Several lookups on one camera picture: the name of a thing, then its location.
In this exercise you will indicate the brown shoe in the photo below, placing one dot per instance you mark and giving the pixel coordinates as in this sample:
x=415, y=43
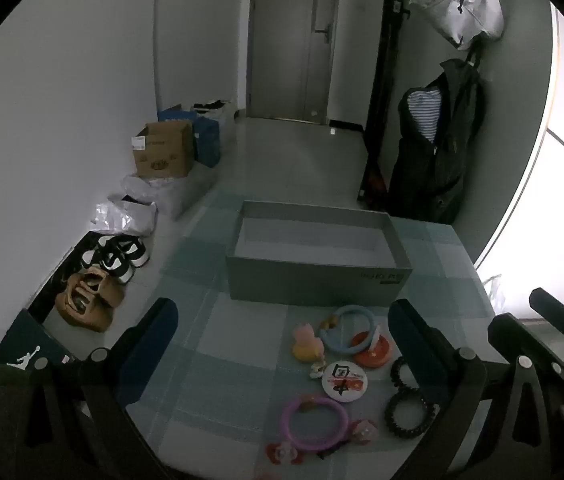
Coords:
x=82, y=307
x=104, y=287

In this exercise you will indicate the flat blue box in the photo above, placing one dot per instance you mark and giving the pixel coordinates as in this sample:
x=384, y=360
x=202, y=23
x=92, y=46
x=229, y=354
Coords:
x=177, y=112

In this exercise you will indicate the orange round disc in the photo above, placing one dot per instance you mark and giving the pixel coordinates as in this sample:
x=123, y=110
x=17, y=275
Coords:
x=374, y=352

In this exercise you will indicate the tall blue box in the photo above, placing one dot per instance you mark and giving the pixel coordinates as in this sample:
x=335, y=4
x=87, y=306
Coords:
x=208, y=140

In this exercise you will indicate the green checked tablecloth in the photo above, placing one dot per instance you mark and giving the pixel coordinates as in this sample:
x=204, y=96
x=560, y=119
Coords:
x=242, y=350

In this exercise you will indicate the grey door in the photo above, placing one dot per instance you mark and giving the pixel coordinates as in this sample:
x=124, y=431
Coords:
x=292, y=40

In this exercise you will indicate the black and white sneaker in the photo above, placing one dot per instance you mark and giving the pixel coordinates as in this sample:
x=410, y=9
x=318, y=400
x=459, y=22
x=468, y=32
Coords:
x=99, y=257
x=129, y=252

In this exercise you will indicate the white cloth bag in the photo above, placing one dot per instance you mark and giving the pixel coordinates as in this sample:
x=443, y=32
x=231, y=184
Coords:
x=462, y=5

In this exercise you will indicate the crumpled white plastic bag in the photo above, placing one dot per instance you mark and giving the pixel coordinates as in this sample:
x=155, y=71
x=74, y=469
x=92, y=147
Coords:
x=124, y=217

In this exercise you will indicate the small white charm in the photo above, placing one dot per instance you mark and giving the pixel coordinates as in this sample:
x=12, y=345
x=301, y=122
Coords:
x=317, y=369

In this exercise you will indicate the black jacket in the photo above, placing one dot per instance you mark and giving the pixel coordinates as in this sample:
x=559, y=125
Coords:
x=442, y=170

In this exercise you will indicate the grey cardboard storage box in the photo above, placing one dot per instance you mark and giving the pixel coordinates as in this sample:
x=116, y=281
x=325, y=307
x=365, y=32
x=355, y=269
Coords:
x=312, y=260

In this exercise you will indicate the black pole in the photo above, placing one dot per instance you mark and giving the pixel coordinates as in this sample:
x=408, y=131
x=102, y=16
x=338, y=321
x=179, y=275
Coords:
x=384, y=85

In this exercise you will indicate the translucent white shopping bag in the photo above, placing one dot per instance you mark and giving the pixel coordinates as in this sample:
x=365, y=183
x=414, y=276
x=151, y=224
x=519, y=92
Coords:
x=493, y=287

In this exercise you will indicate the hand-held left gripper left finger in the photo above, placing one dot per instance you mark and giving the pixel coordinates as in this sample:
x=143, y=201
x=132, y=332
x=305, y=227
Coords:
x=149, y=340

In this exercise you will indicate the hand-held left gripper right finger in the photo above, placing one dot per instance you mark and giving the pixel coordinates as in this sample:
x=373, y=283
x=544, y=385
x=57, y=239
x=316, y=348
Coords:
x=412, y=345

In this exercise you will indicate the black shoe box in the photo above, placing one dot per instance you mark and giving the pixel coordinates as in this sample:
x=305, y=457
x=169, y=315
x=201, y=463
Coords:
x=27, y=347

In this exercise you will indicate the yellow pink duck hair clip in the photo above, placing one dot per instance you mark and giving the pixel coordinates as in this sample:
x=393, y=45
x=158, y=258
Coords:
x=307, y=342

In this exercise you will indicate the brown cardboard box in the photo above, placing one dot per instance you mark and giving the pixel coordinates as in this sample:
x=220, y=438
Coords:
x=164, y=150

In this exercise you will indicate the striped shirt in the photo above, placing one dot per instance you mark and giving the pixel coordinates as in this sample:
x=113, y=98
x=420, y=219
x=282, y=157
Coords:
x=424, y=110

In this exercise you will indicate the round white badge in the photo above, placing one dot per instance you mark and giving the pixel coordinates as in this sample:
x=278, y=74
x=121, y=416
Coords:
x=344, y=380

